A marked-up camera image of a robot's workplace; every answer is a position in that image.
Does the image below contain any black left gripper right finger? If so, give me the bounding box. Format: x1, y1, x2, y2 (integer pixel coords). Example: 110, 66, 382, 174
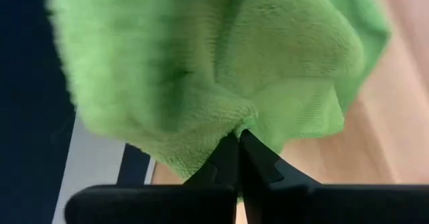
239, 129, 429, 224

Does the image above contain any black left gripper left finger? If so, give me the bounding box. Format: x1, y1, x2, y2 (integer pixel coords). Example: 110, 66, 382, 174
64, 132, 240, 224

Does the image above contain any green microfibre towel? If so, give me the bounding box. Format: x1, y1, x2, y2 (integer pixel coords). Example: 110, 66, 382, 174
42, 0, 392, 180

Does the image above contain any navy white striped fabric basket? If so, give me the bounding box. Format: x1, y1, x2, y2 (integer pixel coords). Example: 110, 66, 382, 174
0, 0, 157, 224

